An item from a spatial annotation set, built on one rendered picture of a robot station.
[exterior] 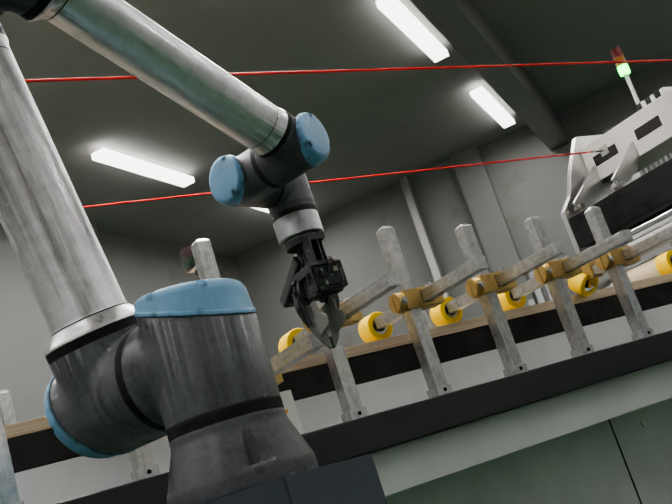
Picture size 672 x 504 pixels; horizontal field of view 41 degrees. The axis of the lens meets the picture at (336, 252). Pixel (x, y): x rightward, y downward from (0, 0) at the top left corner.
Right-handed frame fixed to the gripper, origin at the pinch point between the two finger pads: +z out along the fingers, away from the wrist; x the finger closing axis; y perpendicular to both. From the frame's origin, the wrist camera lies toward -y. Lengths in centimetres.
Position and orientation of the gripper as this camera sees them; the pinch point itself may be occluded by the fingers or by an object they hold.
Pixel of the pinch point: (329, 343)
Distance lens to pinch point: 168.8
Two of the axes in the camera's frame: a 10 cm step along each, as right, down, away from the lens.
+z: 3.0, 9.2, -2.4
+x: 8.4, -1.3, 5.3
